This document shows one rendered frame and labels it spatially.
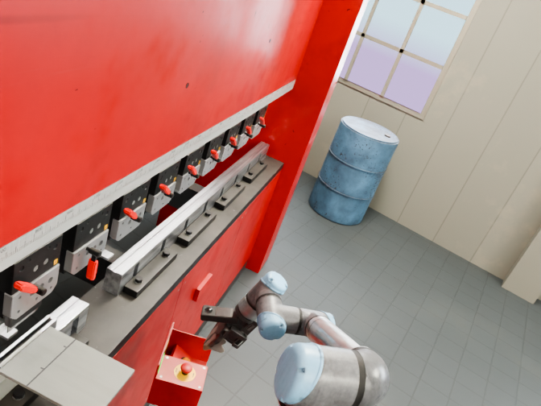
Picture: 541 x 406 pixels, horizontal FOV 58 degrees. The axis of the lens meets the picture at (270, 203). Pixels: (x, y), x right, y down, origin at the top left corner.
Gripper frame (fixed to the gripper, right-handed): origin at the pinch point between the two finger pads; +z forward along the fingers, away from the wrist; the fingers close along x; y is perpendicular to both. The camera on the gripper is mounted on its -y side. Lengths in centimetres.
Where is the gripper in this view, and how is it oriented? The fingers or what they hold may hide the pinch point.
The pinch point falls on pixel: (204, 345)
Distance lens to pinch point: 162.6
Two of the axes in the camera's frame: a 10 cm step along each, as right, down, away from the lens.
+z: -6.2, 6.8, 3.9
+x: 0.4, -4.7, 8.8
